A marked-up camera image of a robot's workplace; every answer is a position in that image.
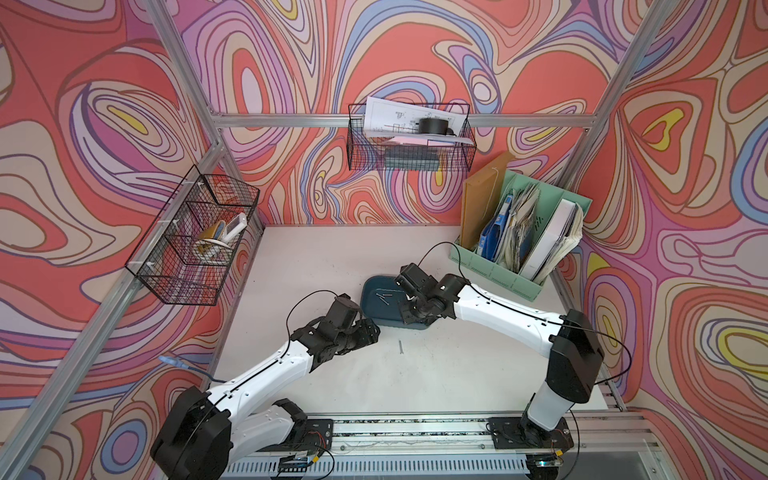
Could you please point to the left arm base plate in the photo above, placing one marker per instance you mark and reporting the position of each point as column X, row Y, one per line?
column 313, row 434

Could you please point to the white paper sheets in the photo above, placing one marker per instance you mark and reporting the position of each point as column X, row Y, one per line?
column 398, row 122

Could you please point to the green file organizer box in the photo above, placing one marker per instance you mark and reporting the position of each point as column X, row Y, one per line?
column 548, row 201

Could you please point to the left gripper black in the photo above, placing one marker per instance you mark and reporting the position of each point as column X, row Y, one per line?
column 366, row 332

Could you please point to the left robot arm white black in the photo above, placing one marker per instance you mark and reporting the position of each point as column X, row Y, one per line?
column 205, row 431

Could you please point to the stack of papers in organizer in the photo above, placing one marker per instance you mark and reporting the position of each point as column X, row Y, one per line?
column 520, row 221

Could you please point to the black wire basket wall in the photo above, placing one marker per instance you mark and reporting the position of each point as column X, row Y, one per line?
column 181, row 259
column 365, row 154

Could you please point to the black wire basket left wall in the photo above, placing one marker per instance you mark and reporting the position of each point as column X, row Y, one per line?
column 181, row 259

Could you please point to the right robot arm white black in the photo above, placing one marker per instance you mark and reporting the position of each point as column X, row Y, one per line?
column 567, row 341

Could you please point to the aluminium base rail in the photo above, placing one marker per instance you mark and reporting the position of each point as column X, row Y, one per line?
column 608, row 445

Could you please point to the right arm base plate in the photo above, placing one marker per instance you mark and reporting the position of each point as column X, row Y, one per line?
column 508, row 434

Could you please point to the teal plastic storage tray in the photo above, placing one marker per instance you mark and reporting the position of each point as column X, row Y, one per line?
column 380, row 301

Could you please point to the blue folder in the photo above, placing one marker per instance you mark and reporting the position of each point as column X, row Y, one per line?
column 491, row 234

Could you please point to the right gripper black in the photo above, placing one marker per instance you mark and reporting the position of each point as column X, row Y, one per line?
column 408, row 317

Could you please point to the brown cardboard folder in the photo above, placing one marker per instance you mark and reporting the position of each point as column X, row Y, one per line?
column 480, row 199

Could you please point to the black wire basket back wall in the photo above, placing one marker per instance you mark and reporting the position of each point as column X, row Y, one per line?
column 365, row 154

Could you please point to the black tape roll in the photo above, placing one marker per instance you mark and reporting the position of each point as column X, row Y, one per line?
column 434, row 126

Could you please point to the white binder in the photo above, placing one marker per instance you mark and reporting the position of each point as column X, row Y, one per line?
column 550, row 240

